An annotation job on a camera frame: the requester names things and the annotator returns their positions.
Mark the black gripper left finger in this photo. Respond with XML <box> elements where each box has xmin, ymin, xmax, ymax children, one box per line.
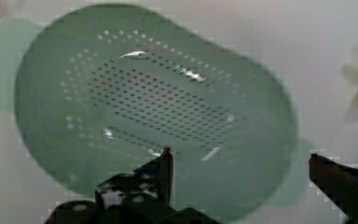
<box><xmin>94</xmin><ymin>147</ymin><xmax>173</xmax><ymax>209</ymax></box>

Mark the green plastic strainer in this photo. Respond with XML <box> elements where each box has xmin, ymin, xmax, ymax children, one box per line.
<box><xmin>0</xmin><ymin>4</ymin><xmax>299</xmax><ymax>223</ymax></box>

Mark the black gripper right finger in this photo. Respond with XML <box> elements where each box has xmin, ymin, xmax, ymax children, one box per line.
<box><xmin>309</xmin><ymin>153</ymin><xmax>358</xmax><ymax>224</ymax></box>

